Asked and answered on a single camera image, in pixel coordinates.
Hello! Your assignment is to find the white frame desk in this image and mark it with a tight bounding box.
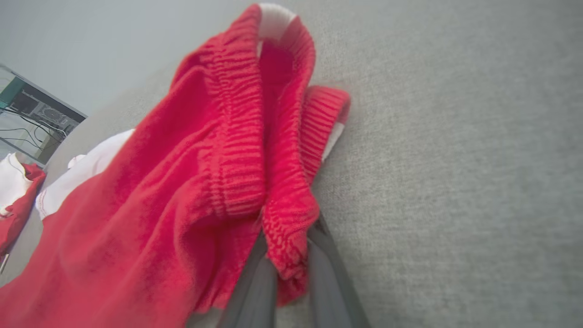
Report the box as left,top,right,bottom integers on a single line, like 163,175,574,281
0,63,88,165

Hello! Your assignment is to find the grey fabric sofa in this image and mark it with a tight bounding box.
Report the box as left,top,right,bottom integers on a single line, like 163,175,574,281
0,0,583,328

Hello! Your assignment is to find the black computer tower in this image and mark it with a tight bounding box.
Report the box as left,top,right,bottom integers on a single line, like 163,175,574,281
8,89,82,137

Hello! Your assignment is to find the red Bulls 23 jersey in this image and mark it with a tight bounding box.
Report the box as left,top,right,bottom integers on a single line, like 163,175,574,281
0,154,47,266

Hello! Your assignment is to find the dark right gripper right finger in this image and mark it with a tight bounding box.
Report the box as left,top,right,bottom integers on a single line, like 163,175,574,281
306,213,371,328

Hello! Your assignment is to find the teal box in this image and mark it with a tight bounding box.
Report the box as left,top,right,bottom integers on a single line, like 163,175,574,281
0,77,29,109

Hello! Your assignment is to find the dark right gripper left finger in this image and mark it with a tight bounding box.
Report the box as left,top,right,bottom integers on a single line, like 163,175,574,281
218,232,279,328

